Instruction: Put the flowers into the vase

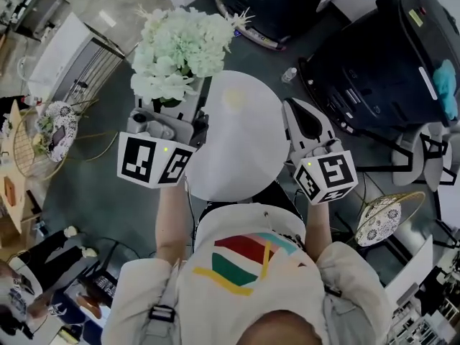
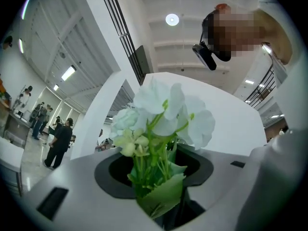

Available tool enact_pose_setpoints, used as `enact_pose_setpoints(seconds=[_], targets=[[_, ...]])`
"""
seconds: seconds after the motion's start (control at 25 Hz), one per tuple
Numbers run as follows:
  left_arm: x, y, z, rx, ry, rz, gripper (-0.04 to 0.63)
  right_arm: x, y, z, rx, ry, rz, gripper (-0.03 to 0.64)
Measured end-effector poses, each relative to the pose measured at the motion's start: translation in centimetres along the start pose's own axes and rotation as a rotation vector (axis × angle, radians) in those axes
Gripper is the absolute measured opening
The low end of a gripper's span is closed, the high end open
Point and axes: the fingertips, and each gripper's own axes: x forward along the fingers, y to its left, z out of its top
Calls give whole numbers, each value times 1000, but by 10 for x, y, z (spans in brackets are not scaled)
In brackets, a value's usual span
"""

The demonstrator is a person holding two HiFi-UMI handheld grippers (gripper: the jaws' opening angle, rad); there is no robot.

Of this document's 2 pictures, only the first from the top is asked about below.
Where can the clear plastic bottle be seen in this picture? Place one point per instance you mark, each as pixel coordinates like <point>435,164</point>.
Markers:
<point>288,75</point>

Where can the white side desk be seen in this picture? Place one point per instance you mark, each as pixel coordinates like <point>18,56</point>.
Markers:
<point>413,268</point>

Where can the black laptop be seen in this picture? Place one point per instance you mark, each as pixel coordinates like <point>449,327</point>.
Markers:
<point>104,286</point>

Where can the grey metal desk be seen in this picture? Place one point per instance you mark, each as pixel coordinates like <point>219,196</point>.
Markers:
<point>39,9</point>

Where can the white sink cabinet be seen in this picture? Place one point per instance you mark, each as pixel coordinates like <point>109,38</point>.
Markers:
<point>68,52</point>

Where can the person's cream printed top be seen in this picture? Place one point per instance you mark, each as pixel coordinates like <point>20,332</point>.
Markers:
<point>258,300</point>

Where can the light wooden counter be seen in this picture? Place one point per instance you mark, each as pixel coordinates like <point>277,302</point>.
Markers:
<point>14,164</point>

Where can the teal cloth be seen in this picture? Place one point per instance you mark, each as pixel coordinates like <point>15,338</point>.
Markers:
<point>445,88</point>

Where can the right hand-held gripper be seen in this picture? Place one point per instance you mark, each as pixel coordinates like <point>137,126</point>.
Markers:
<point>336,171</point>

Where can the white round table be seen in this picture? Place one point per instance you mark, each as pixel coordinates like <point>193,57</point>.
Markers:
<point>244,149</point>

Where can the white green flowers bunch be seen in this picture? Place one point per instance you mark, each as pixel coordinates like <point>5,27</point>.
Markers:
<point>179,45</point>

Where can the black cart with white panel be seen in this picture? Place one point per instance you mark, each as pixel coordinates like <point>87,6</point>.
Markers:
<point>280,2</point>

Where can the black phone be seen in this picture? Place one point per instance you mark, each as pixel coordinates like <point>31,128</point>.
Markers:
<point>58,136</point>

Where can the black cart with grey lid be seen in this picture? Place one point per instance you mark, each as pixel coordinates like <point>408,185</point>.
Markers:
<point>381,56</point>

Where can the grey chair with black frame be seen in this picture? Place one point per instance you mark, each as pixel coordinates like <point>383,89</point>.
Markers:
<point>404,156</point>
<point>436,156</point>

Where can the person's right forearm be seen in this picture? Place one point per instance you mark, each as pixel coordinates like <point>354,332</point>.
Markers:
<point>320,232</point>

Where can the black white patterned cushion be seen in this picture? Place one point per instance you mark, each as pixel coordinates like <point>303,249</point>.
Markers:
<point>379,225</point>
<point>66,115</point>

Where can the brown wooden box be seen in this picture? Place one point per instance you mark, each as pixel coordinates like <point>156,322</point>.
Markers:
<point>9,190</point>

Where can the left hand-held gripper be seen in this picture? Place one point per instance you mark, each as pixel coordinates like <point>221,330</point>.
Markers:
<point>138,156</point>

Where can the person's left forearm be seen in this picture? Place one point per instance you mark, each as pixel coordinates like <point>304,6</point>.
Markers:
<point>172,225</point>

